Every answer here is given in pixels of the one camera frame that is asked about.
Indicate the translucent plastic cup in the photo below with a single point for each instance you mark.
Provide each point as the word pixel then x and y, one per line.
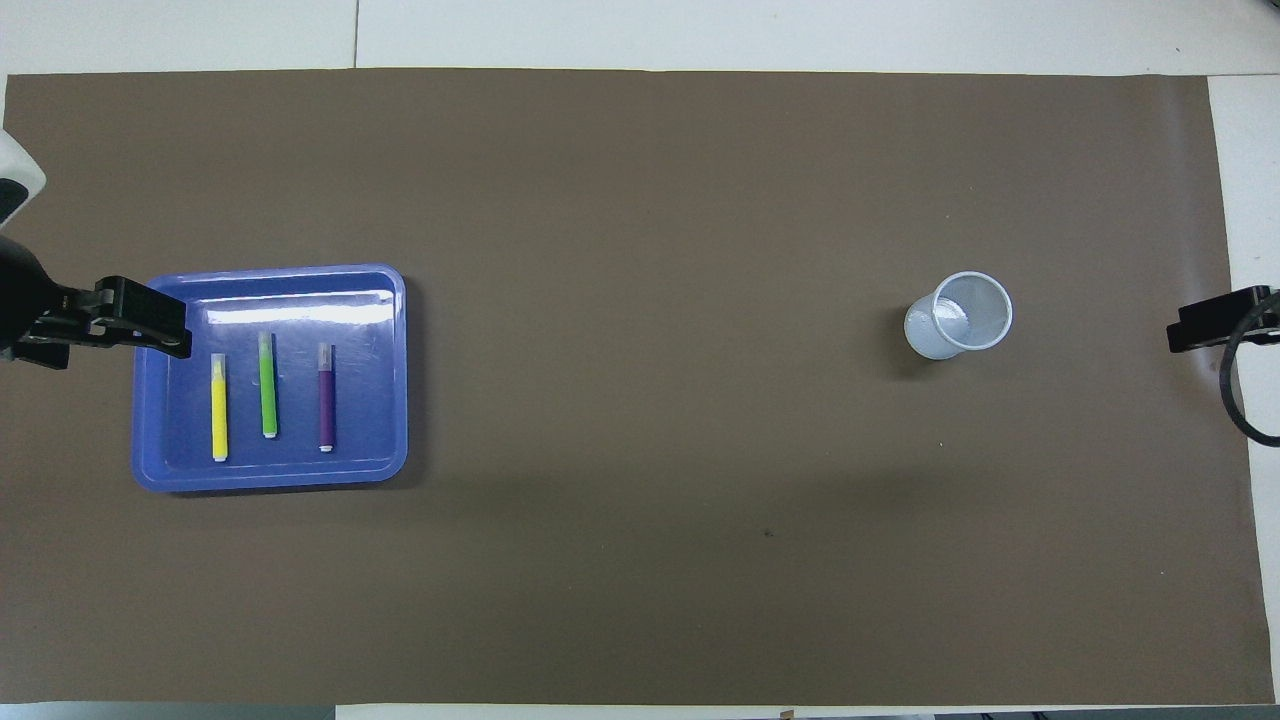
pixel 960 320

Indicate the yellow marker pen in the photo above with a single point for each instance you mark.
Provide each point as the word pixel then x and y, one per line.
pixel 219 410

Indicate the blue plastic tray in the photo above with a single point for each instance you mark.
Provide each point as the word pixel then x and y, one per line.
pixel 370 400

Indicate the brown table mat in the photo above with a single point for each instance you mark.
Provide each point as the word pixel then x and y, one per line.
pixel 640 300

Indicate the green marker pen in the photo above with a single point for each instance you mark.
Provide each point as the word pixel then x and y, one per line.
pixel 268 390

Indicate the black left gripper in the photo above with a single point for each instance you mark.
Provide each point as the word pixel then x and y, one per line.
pixel 15 290

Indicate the purple marker pen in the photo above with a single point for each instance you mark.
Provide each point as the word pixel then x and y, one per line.
pixel 326 400

